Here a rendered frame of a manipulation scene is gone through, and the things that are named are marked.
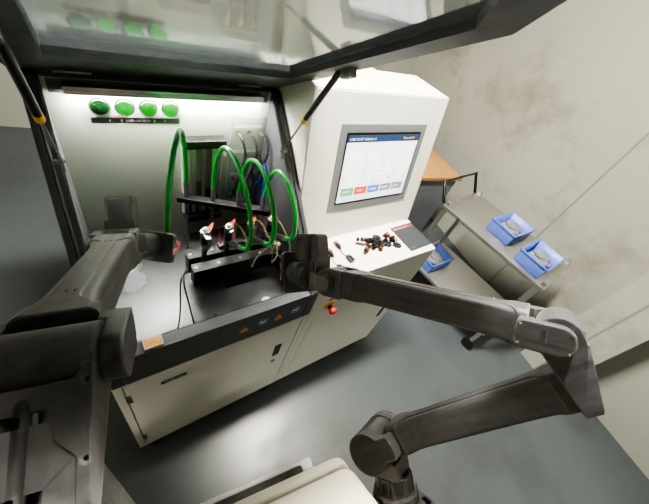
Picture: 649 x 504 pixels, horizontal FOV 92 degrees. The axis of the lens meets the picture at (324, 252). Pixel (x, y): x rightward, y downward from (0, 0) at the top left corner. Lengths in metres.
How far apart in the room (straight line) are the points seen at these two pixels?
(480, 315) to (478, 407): 0.15
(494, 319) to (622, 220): 2.46
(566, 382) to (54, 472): 0.53
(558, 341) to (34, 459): 0.52
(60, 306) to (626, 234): 2.95
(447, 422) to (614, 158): 2.58
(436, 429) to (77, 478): 0.51
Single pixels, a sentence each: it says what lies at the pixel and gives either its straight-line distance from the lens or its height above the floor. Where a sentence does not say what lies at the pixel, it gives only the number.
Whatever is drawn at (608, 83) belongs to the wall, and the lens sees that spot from 3.10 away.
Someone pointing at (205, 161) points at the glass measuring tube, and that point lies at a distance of 1.26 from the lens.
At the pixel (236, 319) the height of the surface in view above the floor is 0.95.
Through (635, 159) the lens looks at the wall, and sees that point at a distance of 2.96.
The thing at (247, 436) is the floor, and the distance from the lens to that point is 1.94.
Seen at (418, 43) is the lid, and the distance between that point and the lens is 0.72.
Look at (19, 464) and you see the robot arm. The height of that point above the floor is 1.61.
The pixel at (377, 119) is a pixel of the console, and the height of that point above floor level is 1.46.
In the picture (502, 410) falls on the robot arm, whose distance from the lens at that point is 0.59.
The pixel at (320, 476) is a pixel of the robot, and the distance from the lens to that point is 0.60.
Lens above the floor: 1.88
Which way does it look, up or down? 44 degrees down
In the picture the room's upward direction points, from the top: 23 degrees clockwise
